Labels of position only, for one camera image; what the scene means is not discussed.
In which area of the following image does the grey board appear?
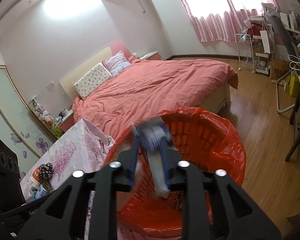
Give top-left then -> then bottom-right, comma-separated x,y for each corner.
267,15 -> 298,53

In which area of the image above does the red box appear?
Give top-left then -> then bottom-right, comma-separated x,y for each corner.
247,26 -> 262,37

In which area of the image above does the wardrobe with flower doors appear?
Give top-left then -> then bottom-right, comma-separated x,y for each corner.
0,65 -> 58,158

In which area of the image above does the red plastic laundry basket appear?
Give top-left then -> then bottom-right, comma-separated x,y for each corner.
107,107 -> 247,239

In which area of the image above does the white tube frame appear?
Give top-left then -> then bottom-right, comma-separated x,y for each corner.
275,72 -> 295,113

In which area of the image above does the floral pillow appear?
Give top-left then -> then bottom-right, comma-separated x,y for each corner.
74,63 -> 113,100

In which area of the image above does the white shelf cart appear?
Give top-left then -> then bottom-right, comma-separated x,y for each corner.
249,15 -> 277,77

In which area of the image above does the pink nightstand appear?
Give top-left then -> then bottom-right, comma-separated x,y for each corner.
56,110 -> 74,133
140,51 -> 163,60

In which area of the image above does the navy and grey cloth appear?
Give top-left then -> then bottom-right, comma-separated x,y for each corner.
137,116 -> 172,198

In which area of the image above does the pink curtain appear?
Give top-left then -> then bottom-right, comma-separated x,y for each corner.
170,0 -> 280,43

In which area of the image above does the stack of plush toys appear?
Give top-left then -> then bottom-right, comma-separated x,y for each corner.
31,99 -> 63,140

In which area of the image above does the black floral cloth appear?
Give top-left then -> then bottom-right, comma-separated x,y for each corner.
37,162 -> 53,180

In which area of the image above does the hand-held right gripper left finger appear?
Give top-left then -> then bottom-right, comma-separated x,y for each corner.
19,121 -> 142,240

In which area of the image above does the dark wooden chair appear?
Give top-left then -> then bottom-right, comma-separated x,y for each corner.
285,85 -> 300,163

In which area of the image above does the green yellow plush toy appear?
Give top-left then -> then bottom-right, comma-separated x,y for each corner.
51,122 -> 63,138

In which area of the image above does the white board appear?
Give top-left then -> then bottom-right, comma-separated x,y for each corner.
260,30 -> 271,54

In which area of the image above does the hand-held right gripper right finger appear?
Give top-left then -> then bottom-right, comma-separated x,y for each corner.
161,140 -> 283,240

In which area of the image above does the pink striped pillow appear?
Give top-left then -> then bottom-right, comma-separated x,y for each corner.
102,50 -> 132,77

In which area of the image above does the cream pink bed frame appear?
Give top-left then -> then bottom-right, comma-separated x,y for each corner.
59,41 -> 232,115

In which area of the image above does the cardboard box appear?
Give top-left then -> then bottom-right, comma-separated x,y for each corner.
270,58 -> 294,83

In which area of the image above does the bed with salmon duvet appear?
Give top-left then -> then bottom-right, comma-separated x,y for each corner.
72,58 -> 238,143

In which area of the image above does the white wire rack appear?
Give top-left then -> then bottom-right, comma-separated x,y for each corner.
235,26 -> 255,74

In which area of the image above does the red slatted basket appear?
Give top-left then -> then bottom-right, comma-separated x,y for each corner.
117,112 -> 215,230

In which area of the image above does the floral purple tablecloth table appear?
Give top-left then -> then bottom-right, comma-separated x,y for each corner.
20,119 -> 115,205

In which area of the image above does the light blue cloth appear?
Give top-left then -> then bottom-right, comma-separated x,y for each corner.
30,184 -> 52,200

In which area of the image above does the air conditioner pipe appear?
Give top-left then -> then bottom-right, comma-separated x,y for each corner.
132,0 -> 147,14

